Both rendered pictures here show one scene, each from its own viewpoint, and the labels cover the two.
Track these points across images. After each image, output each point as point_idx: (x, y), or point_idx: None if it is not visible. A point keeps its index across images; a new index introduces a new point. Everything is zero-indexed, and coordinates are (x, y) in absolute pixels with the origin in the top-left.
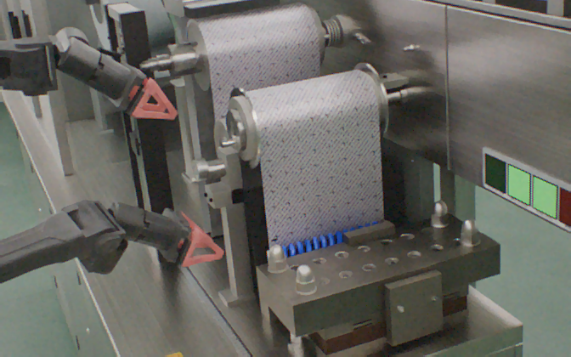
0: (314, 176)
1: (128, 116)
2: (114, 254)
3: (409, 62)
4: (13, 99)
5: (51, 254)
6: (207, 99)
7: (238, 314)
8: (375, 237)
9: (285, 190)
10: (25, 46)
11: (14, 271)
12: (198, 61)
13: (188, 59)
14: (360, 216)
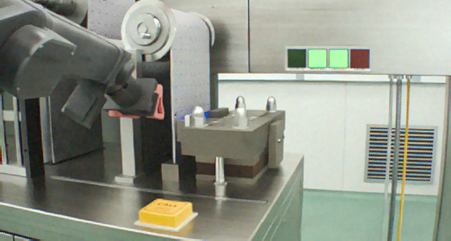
0: (190, 69)
1: None
2: (102, 102)
3: (208, 16)
4: None
5: (107, 60)
6: None
7: (148, 184)
8: (224, 114)
9: (179, 76)
10: None
11: (92, 63)
12: (73, 3)
13: None
14: (203, 106)
